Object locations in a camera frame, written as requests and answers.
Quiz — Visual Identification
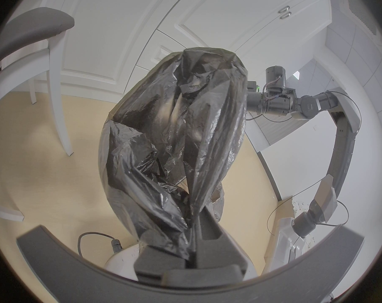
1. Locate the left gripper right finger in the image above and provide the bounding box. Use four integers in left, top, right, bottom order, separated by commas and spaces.
193, 207, 250, 272

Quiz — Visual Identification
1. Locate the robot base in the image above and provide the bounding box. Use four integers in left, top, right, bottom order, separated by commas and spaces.
104, 216, 315, 281

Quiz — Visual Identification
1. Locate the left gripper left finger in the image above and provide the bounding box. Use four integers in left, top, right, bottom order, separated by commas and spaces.
133, 244, 191, 274

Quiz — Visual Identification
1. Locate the black plastic bag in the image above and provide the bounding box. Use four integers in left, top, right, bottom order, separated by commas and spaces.
98, 47, 249, 262

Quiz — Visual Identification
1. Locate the white chair with grey seat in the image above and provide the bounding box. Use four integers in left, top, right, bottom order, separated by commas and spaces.
0, 7, 75, 223

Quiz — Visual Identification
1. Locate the white wardrobe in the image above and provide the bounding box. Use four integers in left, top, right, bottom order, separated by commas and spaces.
41, 0, 333, 94

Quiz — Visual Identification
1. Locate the black cable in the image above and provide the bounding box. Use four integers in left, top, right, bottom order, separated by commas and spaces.
77, 231, 126, 257

